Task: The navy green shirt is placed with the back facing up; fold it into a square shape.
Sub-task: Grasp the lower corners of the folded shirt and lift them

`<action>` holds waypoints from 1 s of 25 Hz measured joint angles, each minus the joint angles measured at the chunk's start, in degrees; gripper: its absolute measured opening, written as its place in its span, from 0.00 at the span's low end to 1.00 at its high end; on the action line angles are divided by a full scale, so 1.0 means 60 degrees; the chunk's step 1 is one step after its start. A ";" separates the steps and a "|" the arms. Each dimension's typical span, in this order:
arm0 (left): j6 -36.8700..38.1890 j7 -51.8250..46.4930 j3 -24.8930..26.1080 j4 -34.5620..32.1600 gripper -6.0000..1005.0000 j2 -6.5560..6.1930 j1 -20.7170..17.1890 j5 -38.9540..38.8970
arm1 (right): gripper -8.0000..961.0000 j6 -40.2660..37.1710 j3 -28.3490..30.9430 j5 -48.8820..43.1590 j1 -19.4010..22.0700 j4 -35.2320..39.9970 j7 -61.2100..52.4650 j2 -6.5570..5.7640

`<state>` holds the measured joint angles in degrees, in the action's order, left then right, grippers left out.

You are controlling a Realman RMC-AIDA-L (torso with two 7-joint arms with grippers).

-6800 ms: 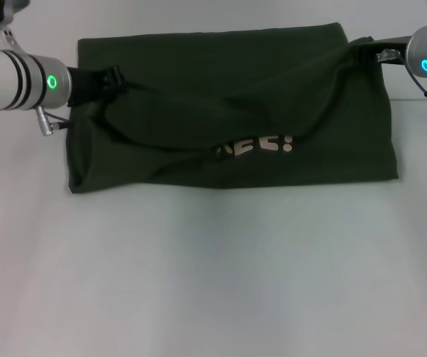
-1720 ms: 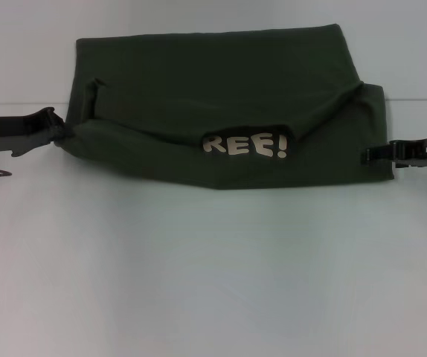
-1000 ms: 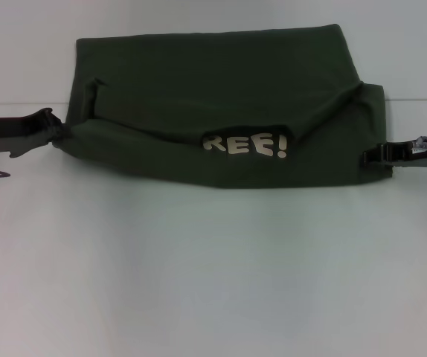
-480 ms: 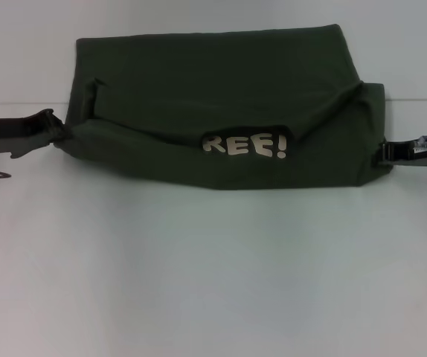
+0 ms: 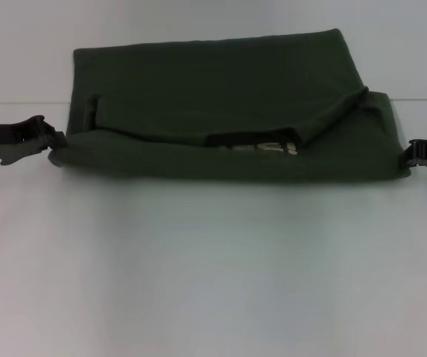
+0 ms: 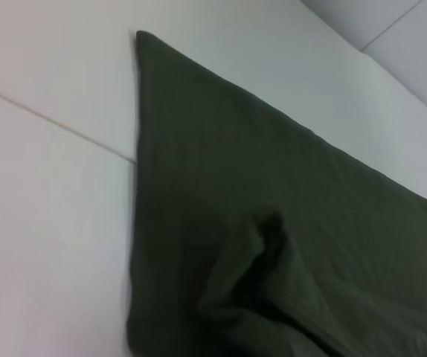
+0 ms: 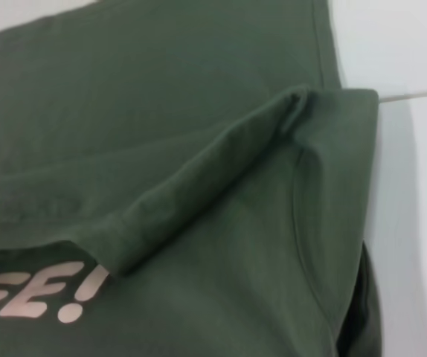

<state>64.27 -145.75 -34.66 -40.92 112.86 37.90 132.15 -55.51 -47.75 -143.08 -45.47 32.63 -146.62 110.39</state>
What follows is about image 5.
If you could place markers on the dark green shirt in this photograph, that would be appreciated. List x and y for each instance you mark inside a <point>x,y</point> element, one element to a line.
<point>228,122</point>

